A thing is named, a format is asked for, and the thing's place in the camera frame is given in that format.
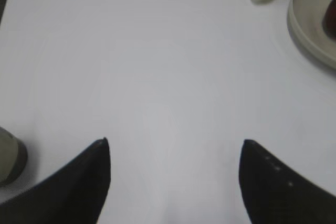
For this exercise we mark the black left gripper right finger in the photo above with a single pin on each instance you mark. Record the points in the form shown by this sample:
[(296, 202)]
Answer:
[(272, 192)]

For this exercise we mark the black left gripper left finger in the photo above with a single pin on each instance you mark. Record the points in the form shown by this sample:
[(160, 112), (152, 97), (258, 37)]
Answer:
[(74, 194)]

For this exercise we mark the dark red apple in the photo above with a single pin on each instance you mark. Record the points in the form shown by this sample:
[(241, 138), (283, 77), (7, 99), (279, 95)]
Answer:
[(329, 19)]

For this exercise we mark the grey round plate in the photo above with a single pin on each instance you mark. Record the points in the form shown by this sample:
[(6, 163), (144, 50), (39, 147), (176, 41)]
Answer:
[(305, 23)]

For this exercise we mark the grey cylindrical cup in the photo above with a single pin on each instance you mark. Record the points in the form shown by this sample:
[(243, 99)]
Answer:
[(13, 157)]

